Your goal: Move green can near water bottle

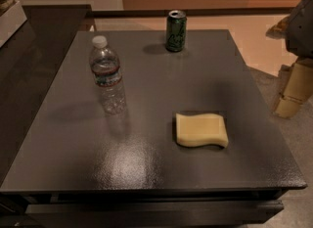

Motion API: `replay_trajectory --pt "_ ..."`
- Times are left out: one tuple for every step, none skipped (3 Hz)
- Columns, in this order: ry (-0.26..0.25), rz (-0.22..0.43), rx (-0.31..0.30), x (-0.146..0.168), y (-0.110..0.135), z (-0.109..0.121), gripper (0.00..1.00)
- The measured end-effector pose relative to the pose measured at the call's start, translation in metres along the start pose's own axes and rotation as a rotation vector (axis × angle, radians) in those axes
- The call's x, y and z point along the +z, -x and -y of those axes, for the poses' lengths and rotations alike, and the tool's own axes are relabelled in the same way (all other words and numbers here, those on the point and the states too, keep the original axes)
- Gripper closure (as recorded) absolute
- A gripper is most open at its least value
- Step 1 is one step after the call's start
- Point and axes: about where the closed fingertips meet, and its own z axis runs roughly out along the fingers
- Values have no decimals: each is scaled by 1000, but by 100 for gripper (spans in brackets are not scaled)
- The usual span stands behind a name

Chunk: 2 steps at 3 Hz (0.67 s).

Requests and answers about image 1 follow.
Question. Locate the white box with snacks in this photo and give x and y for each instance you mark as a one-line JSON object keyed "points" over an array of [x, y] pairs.
{"points": [[12, 17]]}

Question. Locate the clear plastic water bottle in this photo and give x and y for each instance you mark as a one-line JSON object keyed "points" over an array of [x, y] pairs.
{"points": [[106, 69]]}

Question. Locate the yellow sponge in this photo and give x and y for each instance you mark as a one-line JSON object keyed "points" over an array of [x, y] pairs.
{"points": [[200, 130]]}

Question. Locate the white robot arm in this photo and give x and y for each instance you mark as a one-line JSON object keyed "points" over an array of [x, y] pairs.
{"points": [[296, 86]]}

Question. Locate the green soda can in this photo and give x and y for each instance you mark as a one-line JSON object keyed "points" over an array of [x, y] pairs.
{"points": [[176, 30]]}

